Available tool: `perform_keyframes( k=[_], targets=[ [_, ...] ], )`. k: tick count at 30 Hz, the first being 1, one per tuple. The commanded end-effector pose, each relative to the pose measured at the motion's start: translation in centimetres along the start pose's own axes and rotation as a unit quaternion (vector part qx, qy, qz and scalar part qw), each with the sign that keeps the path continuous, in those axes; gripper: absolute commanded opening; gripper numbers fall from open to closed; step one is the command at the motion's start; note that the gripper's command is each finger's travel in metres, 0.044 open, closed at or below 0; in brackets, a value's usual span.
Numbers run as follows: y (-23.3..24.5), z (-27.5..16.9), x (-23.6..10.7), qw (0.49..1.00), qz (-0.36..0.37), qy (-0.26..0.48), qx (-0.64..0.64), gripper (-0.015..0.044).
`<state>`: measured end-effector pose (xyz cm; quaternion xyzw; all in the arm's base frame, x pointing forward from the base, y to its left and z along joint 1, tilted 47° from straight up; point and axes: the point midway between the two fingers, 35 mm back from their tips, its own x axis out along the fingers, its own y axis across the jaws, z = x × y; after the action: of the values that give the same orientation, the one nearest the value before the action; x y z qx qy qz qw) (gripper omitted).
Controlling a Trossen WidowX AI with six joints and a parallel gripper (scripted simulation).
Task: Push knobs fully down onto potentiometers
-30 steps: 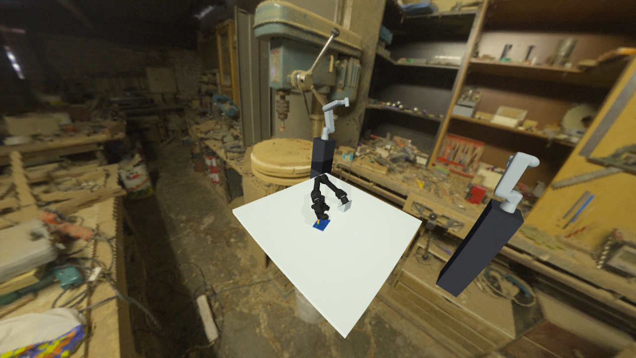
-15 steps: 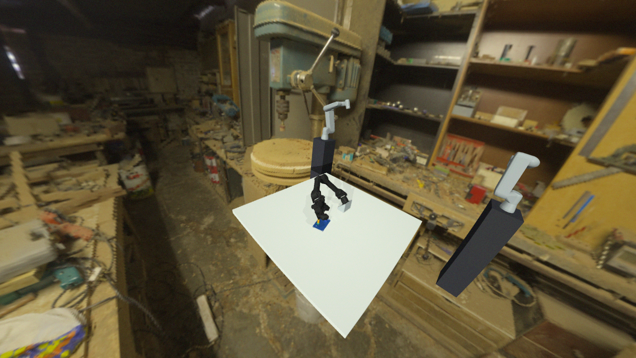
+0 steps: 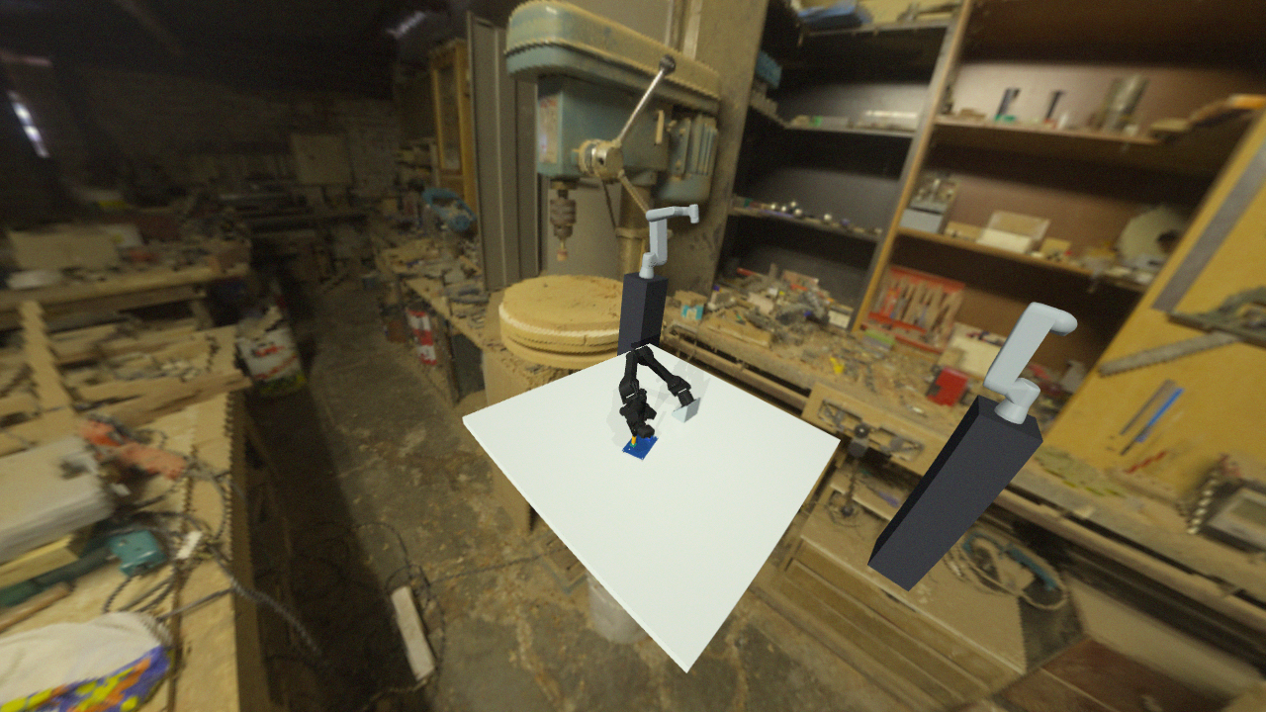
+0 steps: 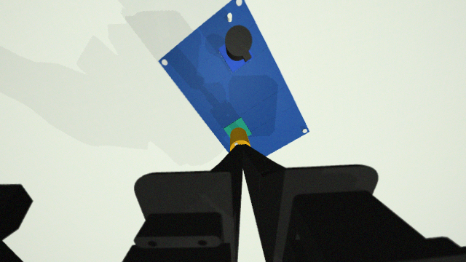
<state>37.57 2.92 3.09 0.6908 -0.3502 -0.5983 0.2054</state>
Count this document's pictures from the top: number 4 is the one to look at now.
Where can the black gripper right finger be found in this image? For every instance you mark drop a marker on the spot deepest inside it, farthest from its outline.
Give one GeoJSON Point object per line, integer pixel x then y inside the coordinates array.
{"type": "Point", "coordinates": [272, 188]}

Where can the blue circuit board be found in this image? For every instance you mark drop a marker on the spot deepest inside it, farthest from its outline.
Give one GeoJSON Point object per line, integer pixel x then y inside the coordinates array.
{"type": "Point", "coordinates": [228, 74]}

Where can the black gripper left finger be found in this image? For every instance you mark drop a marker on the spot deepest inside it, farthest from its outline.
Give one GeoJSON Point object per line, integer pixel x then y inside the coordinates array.
{"type": "Point", "coordinates": [213, 191]}

